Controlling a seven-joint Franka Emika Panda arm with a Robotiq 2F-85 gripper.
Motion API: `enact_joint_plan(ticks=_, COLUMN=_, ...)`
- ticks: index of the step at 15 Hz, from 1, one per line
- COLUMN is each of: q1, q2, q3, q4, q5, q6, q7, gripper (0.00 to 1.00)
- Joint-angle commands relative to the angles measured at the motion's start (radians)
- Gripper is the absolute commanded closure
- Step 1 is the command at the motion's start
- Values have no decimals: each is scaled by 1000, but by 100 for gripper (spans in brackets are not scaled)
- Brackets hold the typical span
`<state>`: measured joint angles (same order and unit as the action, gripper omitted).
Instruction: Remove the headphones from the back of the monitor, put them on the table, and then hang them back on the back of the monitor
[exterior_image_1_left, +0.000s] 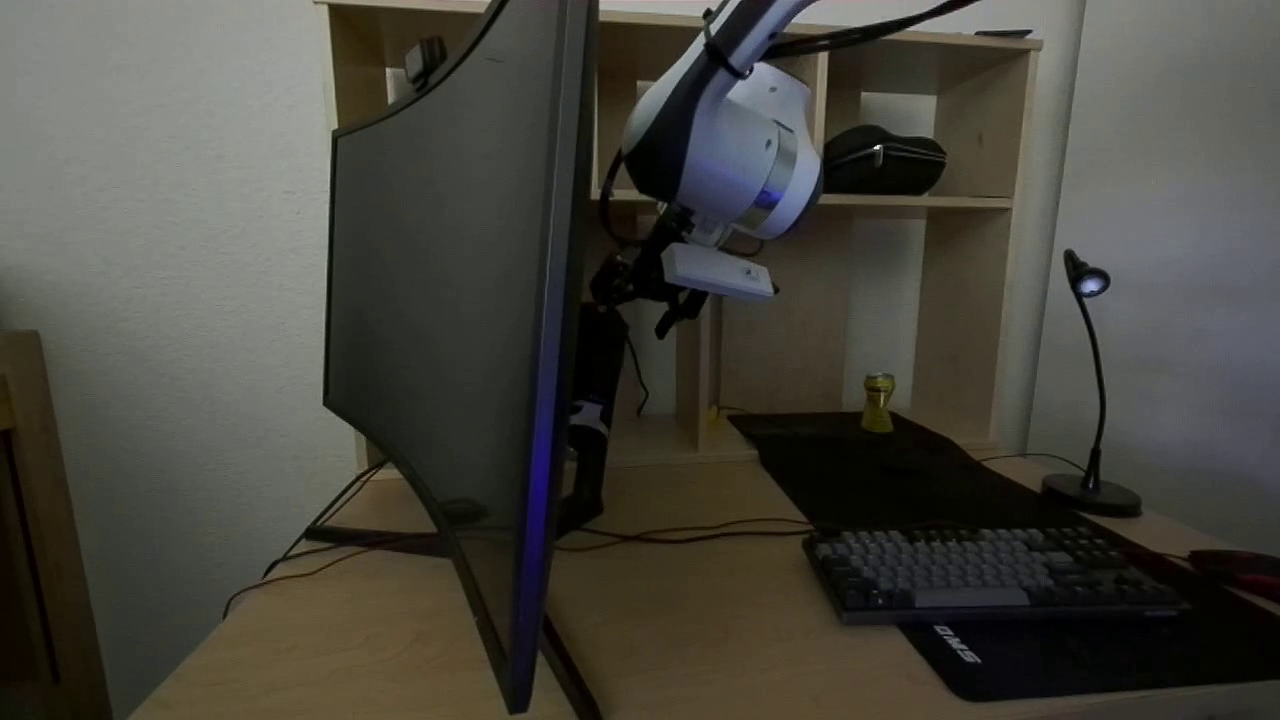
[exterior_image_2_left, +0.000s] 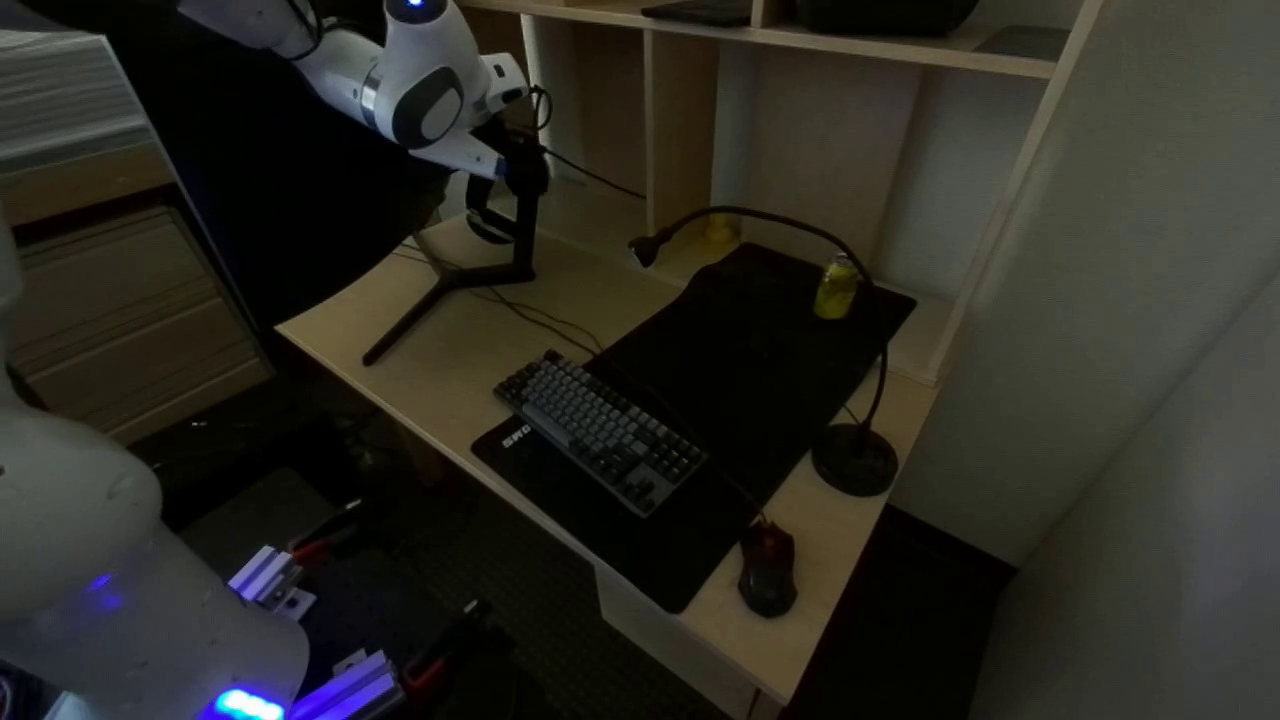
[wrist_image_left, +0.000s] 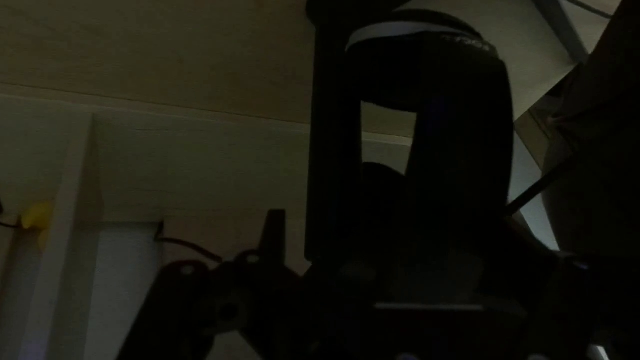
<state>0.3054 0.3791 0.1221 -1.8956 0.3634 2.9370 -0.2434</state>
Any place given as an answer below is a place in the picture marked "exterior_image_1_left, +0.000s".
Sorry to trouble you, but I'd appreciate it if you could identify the black desk mat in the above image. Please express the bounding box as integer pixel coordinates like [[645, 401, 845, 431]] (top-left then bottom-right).
[[726, 410, 1280, 705]]

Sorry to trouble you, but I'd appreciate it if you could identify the black red computer mouse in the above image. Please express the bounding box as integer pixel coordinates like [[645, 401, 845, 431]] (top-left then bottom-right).
[[1183, 546, 1280, 602]]

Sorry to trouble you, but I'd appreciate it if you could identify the brown wooden cabinet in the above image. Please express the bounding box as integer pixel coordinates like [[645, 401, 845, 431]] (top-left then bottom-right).
[[0, 328, 114, 720]]

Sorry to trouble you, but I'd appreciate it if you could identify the black tripod stand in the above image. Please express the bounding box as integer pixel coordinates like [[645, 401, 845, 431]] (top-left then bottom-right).
[[299, 435, 613, 720]]

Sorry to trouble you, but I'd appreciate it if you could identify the black curved monitor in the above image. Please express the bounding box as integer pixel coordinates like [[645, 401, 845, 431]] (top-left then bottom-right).
[[321, 0, 603, 718]]

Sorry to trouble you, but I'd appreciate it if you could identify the light wooden shelf unit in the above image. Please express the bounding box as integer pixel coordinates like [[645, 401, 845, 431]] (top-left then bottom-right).
[[314, 0, 1047, 460]]

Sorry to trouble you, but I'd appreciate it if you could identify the black bag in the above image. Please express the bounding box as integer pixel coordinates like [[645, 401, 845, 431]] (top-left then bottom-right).
[[819, 119, 952, 200]]

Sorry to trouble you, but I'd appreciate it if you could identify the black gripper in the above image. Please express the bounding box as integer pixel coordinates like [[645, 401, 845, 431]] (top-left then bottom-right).
[[588, 212, 711, 339]]

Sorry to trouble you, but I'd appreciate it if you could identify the black table cable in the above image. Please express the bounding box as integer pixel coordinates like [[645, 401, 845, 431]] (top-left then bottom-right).
[[553, 516, 816, 556]]

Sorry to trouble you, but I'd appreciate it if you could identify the grey black keyboard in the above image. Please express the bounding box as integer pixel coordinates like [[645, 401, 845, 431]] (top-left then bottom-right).
[[801, 516, 1191, 627]]

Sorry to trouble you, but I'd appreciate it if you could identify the thin black cable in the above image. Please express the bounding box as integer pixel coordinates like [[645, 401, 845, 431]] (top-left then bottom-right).
[[214, 455, 391, 619]]

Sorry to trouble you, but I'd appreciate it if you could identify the black gooseneck desk lamp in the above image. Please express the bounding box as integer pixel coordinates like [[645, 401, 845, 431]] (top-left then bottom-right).
[[1038, 246, 1148, 521]]

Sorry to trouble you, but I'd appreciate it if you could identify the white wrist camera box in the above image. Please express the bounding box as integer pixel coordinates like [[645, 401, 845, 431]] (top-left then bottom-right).
[[659, 242, 780, 304]]

